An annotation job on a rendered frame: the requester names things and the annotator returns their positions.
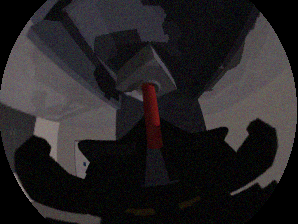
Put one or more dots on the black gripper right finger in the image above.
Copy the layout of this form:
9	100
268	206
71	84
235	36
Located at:
178	145

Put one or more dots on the red peg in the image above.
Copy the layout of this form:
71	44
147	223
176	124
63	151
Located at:
152	121

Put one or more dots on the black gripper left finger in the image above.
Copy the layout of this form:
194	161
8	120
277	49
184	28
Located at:
130	149

